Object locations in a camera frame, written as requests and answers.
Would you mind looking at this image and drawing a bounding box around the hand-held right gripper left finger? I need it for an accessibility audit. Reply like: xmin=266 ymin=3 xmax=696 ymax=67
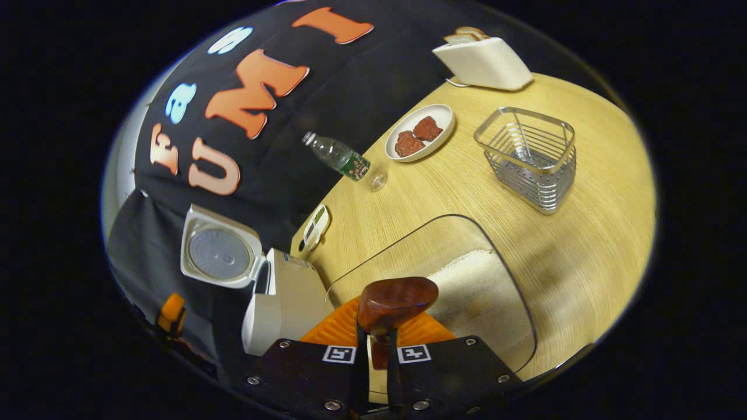
xmin=245 ymin=295 xmax=372 ymax=420

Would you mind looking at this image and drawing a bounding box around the brown wooden spoon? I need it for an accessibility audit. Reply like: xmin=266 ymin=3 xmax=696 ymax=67
xmin=357 ymin=276 xmax=439 ymax=371

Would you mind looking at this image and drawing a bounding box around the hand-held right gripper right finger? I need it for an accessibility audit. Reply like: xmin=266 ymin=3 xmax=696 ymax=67
xmin=387 ymin=314 xmax=523 ymax=416

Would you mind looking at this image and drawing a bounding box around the white divided grain dish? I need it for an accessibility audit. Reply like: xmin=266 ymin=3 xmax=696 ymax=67
xmin=302 ymin=204 xmax=331 ymax=253

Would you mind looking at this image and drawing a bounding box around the metal wire chopstick holder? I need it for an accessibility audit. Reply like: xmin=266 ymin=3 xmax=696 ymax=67
xmin=474 ymin=106 xmax=577 ymax=215

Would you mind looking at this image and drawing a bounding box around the white oval plate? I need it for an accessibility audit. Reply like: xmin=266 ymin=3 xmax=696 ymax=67
xmin=385 ymin=104 xmax=455 ymax=163

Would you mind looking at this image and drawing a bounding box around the clear plastic water bottle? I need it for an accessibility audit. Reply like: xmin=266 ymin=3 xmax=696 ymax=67
xmin=302 ymin=132 xmax=371 ymax=181

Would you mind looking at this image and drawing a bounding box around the white toaster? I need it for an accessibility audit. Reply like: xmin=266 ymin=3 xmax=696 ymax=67
xmin=432 ymin=36 xmax=533 ymax=92

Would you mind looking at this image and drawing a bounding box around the clear plastic container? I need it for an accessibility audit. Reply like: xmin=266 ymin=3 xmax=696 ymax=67
xmin=324 ymin=214 xmax=537 ymax=403

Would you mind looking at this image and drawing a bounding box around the white rice cooker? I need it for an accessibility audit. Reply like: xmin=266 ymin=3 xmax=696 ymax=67
xmin=180 ymin=204 xmax=336 ymax=357

